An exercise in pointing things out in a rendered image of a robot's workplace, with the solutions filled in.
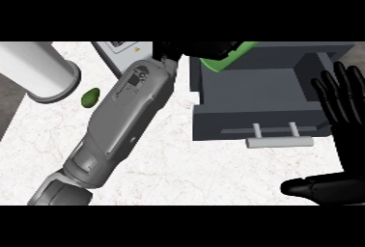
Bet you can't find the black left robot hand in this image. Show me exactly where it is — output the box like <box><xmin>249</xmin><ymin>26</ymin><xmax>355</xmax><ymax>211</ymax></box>
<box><xmin>152</xmin><ymin>41</ymin><xmax>245</xmax><ymax>69</ymax></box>

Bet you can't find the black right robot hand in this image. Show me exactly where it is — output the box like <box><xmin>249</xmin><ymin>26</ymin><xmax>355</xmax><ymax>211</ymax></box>
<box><xmin>279</xmin><ymin>61</ymin><xmax>365</xmax><ymax>206</ymax></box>

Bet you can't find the green cup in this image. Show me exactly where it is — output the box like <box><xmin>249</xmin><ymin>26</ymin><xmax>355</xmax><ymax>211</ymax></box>
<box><xmin>197</xmin><ymin>41</ymin><xmax>261</xmax><ymax>73</ymax></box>

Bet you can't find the dark grey open drawer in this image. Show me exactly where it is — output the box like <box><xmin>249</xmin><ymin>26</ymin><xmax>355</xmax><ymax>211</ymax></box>
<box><xmin>187</xmin><ymin>41</ymin><xmax>355</xmax><ymax>142</ymax></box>

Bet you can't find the pale grey appliance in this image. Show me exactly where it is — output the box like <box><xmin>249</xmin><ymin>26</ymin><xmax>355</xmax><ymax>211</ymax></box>
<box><xmin>89</xmin><ymin>41</ymin><xmax>156</xmax><ymax>79</ymax></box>

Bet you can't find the green avocado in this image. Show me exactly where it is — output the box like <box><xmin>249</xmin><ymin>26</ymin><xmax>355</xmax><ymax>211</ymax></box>
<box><xmin>79</xmin><ymin>87</ymin><xmax>101</xmax><ymax>109</ymax></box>

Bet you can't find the white paper towel roll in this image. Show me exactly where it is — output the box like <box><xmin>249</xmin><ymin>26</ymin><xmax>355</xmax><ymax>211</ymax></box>
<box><xmin>0</xmin><ymin>41</ymin><xmax>82</xmax><ymax>105</ymax></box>

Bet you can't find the pale grey drawer handle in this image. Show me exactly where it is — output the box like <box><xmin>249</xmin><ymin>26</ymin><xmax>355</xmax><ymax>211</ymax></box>
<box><xmin>245</xmin><ymin>122</ymin><xmax>314</xmax><ymax>150</ymax></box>

